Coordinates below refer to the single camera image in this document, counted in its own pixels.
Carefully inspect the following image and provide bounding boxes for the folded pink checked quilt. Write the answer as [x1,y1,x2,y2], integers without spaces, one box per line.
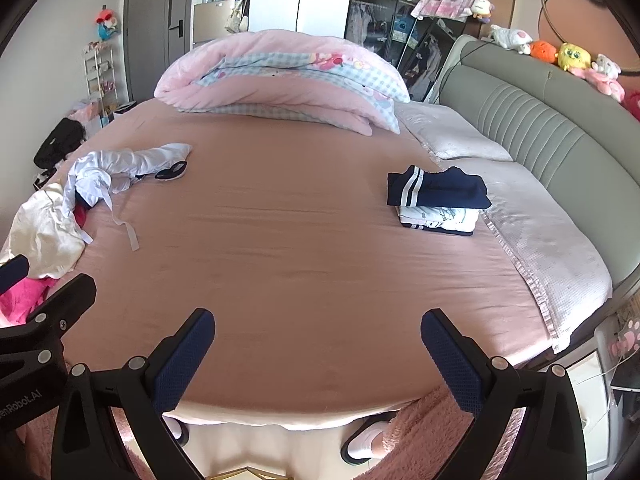
[153,29,411,136]

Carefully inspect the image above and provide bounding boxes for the person's shoe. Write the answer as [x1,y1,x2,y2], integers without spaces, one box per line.
[162,412,192,447]
[340,412,396,466]

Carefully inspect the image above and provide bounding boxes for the white waffle blanket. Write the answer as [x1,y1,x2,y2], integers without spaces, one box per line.
[435,157,613,353]

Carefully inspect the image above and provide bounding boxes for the white wire rack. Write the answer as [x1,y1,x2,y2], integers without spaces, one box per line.
[82,40,118,111]

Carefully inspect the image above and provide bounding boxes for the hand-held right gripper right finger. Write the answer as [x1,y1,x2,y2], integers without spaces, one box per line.
[421,308,587,480]

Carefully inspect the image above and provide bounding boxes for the white pillow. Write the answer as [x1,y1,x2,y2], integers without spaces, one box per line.
[395,102,513,162]

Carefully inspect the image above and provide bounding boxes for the red and blue plush toy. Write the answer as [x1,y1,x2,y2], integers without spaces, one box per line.
[94,4,122,41]

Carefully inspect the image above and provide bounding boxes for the large pink plush toy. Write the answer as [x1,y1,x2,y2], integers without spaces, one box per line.
[575,67,627,103]

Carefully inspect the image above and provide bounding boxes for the grey door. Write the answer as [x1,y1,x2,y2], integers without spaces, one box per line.
[122,0,198,103]

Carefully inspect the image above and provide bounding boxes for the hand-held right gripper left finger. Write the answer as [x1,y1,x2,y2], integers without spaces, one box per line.
[50,308,216,480]

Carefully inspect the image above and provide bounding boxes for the white cat plush toy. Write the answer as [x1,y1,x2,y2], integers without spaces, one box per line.
[590,54,622,81]

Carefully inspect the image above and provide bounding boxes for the pink fluffy fabric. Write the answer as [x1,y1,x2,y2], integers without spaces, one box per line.
[0,385,526,480]

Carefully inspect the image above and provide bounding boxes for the gold wire frame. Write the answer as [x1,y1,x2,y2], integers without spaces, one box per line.
[200,465,291,480]

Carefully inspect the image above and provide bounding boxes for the white shirt with navy trim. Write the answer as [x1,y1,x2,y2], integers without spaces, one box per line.
[64,152,143,253]

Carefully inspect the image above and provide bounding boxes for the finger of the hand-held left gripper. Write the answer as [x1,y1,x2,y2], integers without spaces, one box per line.
[0,255,30,292]
[0,274,97,366]

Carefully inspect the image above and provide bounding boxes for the pink paw print pad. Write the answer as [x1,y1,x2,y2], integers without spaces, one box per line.
[607,310,640,361]

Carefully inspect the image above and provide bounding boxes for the black bag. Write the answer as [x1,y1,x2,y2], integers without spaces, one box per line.
[33,117,86,171]

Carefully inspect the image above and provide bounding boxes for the folded navy striped garment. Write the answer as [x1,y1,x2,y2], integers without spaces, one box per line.
[386,165,492,209]

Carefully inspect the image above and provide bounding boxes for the white garment with dark cuff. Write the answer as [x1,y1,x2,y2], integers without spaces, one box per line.
[107,142,193,196]

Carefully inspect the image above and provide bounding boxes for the folded plain navy garment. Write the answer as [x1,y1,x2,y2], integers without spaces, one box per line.
[400,222,476,237]

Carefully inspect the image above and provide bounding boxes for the white lying plush toy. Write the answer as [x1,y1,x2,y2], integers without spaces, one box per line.
[487,24,533,56]

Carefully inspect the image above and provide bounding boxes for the bed with pink sheet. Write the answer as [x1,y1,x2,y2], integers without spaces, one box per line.
[0,97,616,431]

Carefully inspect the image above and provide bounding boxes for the yellow plush toy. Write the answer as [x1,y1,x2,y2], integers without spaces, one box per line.
[557,42,593,72]

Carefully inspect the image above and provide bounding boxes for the black glass cabinet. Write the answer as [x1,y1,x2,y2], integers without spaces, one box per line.
[344,0,468,103]

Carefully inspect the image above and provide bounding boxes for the person's right shoe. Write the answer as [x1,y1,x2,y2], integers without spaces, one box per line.
[340,412,396,466]

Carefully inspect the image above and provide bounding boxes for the person's left shoe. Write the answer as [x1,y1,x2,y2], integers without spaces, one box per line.
[162,412,192,447]

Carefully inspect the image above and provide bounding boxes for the beige cabinet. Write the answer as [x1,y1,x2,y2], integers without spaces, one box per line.
[192,1,251,51]

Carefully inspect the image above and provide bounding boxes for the orange plush toy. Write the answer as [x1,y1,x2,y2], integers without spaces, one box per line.
[530,40,559,64]

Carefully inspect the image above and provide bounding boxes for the cream white garment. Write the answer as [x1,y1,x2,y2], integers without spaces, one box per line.
[0,180,93,281]

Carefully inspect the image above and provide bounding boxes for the green padded headboard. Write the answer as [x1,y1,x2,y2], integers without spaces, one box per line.
[435,34,640,291]

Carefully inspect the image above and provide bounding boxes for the folded white printed garment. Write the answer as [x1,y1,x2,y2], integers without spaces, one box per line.
[396,205,480,233]

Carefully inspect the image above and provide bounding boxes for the white tote bag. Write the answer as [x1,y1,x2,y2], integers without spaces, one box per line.
[225,2,250,35]

